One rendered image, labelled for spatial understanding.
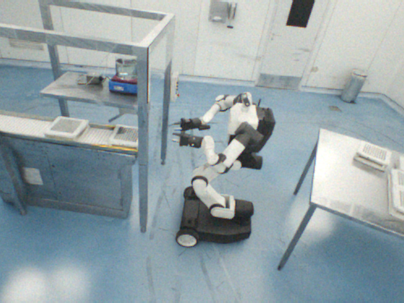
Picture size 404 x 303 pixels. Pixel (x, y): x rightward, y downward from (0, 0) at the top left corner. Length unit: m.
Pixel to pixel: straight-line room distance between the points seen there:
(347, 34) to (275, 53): 1.36
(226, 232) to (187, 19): 3.88
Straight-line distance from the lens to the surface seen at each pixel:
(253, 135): 1.73
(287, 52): 5.80
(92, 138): 2.27
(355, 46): 6.37
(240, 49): 5.54
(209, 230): 2.46
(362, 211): 2.12
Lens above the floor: 2.10
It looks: 36 degrees down
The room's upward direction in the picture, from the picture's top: 8 degrees clockwise
